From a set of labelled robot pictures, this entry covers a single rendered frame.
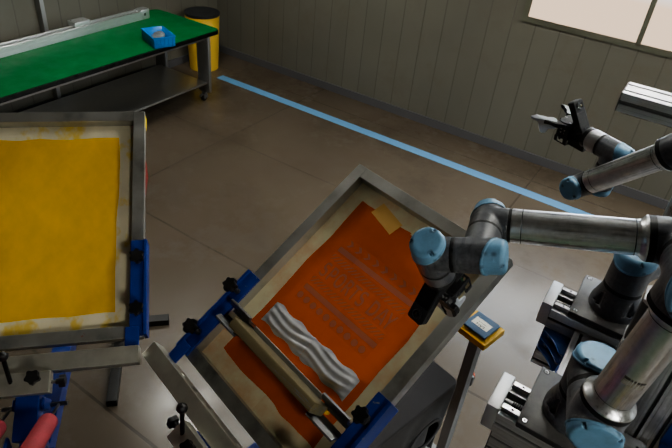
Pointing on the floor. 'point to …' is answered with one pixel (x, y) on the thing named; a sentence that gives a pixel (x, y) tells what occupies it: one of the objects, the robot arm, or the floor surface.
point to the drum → (210, 37)
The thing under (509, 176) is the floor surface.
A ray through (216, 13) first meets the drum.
